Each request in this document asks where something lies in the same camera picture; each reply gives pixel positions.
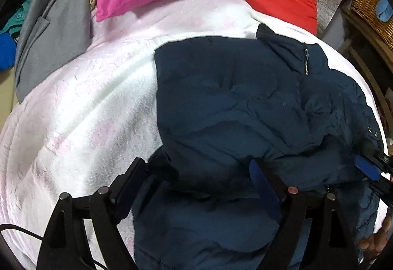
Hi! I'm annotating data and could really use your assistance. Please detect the wooden table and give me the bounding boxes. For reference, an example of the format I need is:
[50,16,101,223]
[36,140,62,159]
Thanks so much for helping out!
[341,7,393,111]

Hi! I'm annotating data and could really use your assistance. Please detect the black cable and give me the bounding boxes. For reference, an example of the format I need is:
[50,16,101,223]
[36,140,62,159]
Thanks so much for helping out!
[0,222,108,270]

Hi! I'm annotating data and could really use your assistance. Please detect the light blue cloth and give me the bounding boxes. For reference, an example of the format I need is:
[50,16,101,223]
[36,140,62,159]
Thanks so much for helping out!
[376,0,393,23]

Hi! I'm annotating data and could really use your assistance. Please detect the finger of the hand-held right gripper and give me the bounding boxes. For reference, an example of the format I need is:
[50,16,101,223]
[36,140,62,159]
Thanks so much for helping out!
[353,139,393,181]
[367,179,393,207]

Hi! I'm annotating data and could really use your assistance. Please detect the navy zip jacket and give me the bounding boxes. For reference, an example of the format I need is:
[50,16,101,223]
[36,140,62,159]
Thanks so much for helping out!
[132,23,384,270]

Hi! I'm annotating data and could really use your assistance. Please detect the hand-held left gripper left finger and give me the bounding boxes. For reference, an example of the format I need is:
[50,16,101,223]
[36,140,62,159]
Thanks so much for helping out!
[36,157,172,270]

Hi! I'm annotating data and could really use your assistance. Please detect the white blanket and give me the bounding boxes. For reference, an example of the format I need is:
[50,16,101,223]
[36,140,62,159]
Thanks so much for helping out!
[0,0,387,270]

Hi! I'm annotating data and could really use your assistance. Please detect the person's right hand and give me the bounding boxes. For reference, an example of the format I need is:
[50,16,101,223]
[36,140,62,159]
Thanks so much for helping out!
[359,216,392,261]

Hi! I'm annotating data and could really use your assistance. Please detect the blue garment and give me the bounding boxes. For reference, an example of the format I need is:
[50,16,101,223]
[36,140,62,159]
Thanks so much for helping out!
[0,33,17,71]

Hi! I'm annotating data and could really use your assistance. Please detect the wicker basket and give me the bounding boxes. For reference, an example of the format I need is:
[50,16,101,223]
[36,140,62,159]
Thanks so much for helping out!
[351,0,393,51]

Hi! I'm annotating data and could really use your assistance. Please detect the grey coat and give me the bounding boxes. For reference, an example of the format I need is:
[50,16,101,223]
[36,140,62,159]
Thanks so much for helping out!
[14,0,99,105]

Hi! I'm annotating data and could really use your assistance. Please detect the teal garment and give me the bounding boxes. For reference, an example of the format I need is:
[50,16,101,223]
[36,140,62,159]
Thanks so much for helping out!
[0,0,31,40]

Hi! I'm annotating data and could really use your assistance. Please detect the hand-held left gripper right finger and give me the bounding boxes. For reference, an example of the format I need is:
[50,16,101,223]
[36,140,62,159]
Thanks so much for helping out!
[249,158,360,270]

